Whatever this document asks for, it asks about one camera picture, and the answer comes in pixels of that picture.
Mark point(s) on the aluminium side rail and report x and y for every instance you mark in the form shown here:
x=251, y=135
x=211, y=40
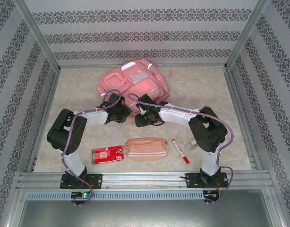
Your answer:
x=44, y=118
x=241, y=106

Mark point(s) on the aluminium frame post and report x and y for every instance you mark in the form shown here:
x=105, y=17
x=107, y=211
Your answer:
x=36, y=33
x=246, y=33

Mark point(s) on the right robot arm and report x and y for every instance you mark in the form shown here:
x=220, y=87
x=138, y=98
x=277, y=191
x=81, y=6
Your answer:
x=178, y=116

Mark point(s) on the aluminium rear rail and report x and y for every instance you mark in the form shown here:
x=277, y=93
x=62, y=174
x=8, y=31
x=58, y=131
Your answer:
x=182, y=65

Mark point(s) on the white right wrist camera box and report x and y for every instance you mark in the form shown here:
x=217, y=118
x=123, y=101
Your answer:
x=142, y=109

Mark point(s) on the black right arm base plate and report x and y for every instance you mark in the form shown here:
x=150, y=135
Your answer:
x=191, y=180

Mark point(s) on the pink zippered pencil pouch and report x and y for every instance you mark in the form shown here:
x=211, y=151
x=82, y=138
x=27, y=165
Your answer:
x=146, y=149

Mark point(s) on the red printed packet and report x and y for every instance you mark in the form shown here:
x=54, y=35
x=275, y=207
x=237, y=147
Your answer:
x=107, y=154

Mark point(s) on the white marker with red cap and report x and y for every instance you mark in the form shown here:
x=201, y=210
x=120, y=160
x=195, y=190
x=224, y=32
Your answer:
x=180, y=151

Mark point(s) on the aluminium mounting rail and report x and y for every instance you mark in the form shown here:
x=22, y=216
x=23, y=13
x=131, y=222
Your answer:
x=145, y=177

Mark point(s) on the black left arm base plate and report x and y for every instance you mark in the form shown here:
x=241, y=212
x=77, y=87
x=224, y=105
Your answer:
x=97, y=180

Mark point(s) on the pink school backpack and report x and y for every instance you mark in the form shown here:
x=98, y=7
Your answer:
x=140, y=82

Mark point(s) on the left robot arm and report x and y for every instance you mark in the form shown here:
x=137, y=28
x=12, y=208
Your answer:
x=95, y=117

